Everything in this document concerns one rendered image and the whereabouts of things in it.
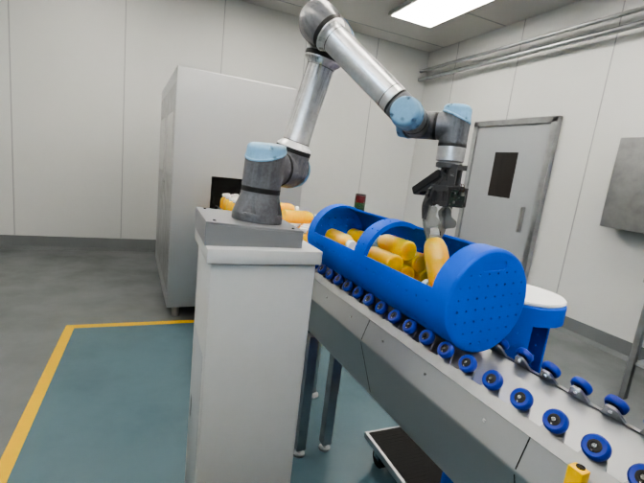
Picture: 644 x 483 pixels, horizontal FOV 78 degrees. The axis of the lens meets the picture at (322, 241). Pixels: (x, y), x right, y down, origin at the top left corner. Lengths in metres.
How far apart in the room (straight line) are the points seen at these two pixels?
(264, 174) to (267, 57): 5.00
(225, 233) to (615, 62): 4.47
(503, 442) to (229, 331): 0.70
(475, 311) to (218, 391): 0.73
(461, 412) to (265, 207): 0.72
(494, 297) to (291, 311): 0.55
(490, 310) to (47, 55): 5.55
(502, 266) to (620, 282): 3.56
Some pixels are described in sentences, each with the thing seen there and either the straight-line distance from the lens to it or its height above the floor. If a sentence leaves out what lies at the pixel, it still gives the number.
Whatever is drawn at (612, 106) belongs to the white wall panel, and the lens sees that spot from 4.91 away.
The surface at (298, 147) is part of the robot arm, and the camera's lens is 1.27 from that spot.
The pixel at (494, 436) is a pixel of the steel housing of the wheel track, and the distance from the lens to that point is 1.01.
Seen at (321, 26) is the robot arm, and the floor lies 1.74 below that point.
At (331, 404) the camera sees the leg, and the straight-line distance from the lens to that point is 2.09.
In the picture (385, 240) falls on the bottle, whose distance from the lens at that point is 1.41.
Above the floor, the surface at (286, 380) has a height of 0.75.
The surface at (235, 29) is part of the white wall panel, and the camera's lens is 6.07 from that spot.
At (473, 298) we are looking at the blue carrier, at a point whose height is 1.11.
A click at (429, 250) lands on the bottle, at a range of 1.15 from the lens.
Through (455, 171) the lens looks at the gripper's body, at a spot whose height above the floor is 1.41.
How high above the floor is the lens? 1.38
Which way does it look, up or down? 11 degrees down
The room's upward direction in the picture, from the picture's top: 7 degrees clockwise
